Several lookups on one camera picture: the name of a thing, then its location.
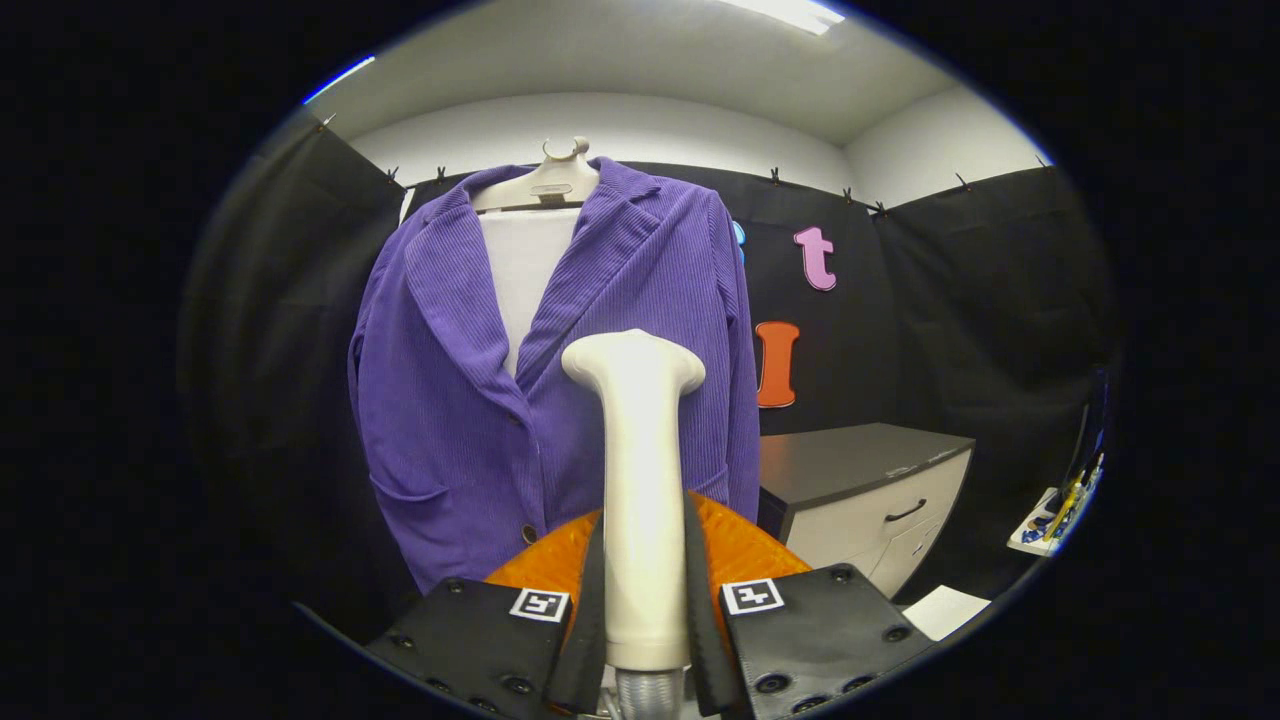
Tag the large ceiling light panel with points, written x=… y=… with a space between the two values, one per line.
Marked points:
x=790 y=12

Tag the narrow ceiling light strip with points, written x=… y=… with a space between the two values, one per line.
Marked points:
x=340 y=77

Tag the grey drawer cabinet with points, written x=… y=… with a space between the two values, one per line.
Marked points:
x=860 y=510

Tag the white paper sheet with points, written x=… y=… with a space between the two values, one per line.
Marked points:
x=945 y=610

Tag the row of black clips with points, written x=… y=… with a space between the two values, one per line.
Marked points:
x=774 y=176

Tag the white cluttered side table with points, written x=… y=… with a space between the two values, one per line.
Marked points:
x=1030 y=535

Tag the white garment steamer head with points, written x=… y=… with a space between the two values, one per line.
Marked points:
x=640 y=500

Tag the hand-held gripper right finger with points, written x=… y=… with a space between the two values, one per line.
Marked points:
x=698 y=620

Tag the black backdrop cloth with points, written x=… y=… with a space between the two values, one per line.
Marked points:
x=950 y=330

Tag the cream plastic hanger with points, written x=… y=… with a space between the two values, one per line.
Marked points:
x=550 y=185

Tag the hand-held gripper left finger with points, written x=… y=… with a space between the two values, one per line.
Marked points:
x=590 y=620

